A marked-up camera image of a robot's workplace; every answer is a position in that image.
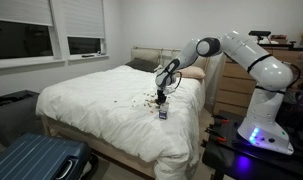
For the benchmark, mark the dark grey ottoman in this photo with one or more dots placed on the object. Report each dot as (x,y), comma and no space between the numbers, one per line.
(18,116)

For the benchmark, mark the white window blind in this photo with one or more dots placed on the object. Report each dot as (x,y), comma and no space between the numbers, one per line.
(26,11)
(84,18)

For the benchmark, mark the camera on dresser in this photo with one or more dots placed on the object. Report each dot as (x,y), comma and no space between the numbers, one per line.
(259,33)

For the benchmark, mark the black clamp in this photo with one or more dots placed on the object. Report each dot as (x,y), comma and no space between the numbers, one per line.
(218,136)

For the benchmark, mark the white quilted duvet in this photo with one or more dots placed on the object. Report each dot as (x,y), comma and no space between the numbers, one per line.
(117,106)

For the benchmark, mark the orange handled clamp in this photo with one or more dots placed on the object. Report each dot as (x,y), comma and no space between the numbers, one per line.
(221,118)

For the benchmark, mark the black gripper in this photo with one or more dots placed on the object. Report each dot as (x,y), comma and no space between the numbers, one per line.
(161,97)

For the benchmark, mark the pink pillow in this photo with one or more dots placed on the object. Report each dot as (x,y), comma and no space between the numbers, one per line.
(193,72)

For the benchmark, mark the dark grey pillow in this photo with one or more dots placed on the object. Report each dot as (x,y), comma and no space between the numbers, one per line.
(143,65)

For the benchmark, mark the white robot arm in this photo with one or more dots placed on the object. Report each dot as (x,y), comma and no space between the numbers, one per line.
(272,77)

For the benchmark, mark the black robot table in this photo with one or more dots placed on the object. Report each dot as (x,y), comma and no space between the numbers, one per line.
(241,161)

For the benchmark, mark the blue hard suitcase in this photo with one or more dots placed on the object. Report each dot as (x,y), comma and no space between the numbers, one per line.
(40,157)

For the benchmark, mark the wooden dresser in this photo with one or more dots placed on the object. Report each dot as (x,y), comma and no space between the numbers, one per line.
(236,86)

